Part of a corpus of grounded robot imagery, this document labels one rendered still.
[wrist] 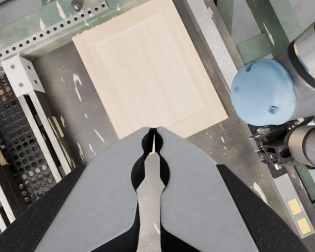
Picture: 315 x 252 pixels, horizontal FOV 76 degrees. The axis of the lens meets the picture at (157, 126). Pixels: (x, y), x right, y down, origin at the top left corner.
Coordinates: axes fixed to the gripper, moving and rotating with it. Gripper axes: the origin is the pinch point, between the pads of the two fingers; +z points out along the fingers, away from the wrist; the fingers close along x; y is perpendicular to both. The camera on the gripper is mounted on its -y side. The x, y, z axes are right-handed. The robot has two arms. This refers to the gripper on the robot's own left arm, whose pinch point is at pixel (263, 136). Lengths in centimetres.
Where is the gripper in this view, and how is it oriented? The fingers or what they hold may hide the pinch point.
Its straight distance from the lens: 67.0
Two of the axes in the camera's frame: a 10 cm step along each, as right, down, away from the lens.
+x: 4.3, 9.0, -0.2
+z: 0.2, 0.1, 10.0
